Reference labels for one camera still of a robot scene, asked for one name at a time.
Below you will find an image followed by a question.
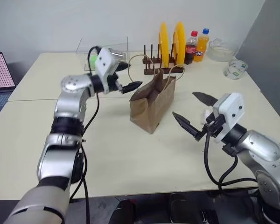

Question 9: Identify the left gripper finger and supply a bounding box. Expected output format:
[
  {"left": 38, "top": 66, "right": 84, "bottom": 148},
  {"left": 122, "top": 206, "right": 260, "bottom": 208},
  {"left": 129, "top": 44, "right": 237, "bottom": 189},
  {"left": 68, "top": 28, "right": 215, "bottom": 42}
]
[
  {"left": 121, "top": 81, "right": 143, "bottom": 95},
  {"left": 116, "top": 62, "right": 129, "bottom": 72}
]

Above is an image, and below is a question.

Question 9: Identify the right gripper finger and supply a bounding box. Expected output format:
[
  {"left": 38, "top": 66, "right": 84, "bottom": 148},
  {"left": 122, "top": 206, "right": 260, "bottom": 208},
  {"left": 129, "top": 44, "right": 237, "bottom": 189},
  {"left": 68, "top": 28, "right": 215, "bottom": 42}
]
[
  {"left": 192, "top": 91, "right": 219, "bottom": 108},
  {"left": 172, "top": 112, "right": 203, "bottom": 141}
]

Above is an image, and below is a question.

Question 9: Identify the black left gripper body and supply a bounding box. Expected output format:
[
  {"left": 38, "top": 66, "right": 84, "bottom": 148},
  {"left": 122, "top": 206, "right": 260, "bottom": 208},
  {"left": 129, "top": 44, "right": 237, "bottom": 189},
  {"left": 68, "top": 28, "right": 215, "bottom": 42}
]
[{"left": 108, "top": 72, "right": 124, "bottom": 94}]

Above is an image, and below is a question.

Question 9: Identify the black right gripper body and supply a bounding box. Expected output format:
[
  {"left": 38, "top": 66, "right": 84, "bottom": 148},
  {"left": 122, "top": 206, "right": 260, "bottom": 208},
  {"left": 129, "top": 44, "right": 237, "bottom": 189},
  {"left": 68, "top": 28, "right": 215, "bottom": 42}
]
[{"left": 200, "top": 113, "right": 225, "bottom": 139}]

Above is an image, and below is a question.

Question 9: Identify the brown paper bag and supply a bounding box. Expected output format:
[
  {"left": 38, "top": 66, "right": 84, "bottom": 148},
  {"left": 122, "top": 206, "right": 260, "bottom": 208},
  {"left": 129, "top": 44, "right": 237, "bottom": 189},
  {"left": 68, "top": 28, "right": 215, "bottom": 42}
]
[{"left": 127, "top": 54, "right": 185, "bottom": 135}]

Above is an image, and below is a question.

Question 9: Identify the silver metal cup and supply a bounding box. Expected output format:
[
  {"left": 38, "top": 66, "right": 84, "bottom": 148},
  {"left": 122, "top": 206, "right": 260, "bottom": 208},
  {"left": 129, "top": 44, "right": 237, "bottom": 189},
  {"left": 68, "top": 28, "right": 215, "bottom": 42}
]
[{"left": 107, "top": 48, "right": 127, "bottom": 63}]

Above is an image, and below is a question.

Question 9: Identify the dark wooden plate rack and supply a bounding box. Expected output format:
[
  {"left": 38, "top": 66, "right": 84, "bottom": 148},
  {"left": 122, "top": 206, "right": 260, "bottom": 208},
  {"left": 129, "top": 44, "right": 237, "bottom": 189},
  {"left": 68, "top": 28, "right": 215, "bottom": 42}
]
[{"left": 142, "top": 44, "right": 185, "bottom": 76}]

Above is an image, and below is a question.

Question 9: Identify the clear acrylic box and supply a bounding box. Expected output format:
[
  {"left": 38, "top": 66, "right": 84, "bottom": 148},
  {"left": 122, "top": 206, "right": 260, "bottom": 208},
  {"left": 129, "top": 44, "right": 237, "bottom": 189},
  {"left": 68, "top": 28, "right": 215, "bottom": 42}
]
[{"left": 76, "top": 36, "right": 129, "bottom": 72}]

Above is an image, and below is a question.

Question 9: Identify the clear cup with green label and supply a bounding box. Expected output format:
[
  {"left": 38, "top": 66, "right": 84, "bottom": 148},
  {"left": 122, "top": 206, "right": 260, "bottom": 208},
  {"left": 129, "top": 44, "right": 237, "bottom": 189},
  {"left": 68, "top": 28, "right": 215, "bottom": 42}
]
[{"left": 223, "top": 59, "right": 249, "bottom": 81}]

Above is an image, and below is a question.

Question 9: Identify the clear glass bowl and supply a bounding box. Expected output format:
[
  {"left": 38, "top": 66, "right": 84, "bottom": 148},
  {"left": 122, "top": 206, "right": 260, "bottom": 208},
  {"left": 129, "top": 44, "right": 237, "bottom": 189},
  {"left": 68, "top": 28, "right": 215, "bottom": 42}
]
[{"left": 208, "top": 38, "right": 238, "bottom": 63}]

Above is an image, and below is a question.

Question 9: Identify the yellow plate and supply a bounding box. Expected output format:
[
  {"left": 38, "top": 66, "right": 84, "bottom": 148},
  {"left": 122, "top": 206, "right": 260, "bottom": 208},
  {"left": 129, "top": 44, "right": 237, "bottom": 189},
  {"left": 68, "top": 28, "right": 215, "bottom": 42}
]
[
  {"left": 158, "top": 21, "right": 170, "bottom": 69},
  {"left": 172, "top": 21, "right": 186, "bottom": 67}
]

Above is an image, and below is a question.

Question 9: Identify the cola bottle with red cap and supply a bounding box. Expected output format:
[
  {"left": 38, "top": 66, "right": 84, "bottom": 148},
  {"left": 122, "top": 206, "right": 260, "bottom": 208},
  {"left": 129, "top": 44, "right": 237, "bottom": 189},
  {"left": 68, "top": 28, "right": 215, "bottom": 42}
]
[{"left": 183, "top": 30, "right": 198, "bottom": 65}]

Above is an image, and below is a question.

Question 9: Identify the orange soda bottle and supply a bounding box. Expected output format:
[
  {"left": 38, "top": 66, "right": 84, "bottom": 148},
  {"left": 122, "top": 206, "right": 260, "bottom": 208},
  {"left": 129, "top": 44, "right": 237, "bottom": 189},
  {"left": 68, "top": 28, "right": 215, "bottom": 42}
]
[{"left": 193, "top": 28, "right": 210, "bottom": 63}]

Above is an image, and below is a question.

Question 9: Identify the dark rounded shape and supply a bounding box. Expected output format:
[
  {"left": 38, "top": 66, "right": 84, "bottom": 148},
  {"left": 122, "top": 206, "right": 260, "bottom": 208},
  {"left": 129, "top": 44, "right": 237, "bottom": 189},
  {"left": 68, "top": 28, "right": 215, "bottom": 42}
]
[
  {"left": 169, "top": 193, "right": 191, "bottom": 224},
  {"left": 109, "top": 199, "right": 137, "bottom": 224}
]

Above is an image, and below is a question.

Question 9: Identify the laptop with pink screen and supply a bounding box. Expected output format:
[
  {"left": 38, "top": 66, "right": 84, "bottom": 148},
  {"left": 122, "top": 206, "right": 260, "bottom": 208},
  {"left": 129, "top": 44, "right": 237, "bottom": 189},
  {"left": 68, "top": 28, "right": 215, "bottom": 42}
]
[{"left": 0, "top": 51, "right": 16, "bottom": 126}]

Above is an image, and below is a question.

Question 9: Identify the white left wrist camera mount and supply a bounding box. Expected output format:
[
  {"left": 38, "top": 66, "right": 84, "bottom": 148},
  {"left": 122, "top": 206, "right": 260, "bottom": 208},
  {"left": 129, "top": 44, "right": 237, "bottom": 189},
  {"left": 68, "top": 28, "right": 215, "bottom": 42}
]
[{"left": 94, "top": 47, "right": 119, "bottom": 94}]

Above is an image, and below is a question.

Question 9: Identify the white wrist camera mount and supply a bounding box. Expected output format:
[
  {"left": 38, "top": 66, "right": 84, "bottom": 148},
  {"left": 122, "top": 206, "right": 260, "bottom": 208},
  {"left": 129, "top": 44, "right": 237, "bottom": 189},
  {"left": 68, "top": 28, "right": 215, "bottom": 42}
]
[
  {"left": 212, "top": 92, "right": 245, "bottom": 143},
  {"left": 94, "top": 47, "right": 119, "bottom": 94}
]

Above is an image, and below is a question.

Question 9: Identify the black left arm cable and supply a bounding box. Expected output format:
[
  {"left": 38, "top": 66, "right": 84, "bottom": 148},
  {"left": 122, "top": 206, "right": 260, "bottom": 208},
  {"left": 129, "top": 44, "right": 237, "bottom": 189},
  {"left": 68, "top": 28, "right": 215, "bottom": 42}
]
[{"left": 69, "top": 46, "right": 102, "bottom": 224}]

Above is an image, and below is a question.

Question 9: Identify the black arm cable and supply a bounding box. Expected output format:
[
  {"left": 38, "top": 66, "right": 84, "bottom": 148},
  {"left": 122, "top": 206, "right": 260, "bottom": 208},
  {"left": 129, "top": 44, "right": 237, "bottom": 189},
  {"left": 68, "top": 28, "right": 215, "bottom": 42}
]
[
  {"left": 69, "top": 46, "right": 102, "bottom": 224},
  {"left": 203, "top": 132, "right": 259, "bottom": 196}
]

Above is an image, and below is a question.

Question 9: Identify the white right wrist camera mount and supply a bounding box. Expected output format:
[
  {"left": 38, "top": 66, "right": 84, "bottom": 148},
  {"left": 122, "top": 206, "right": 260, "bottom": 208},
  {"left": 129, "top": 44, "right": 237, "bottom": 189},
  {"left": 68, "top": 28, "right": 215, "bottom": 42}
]
[{"left": 212, "top": 92, "right": 245, "bottom": 143}]

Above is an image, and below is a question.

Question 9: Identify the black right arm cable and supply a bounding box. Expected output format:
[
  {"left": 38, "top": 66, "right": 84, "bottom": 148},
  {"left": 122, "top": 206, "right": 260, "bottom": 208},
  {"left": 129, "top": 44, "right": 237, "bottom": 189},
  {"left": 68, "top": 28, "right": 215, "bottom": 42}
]
[{"left": 203, "top": 132, "right": 259, "bottom": 196}]

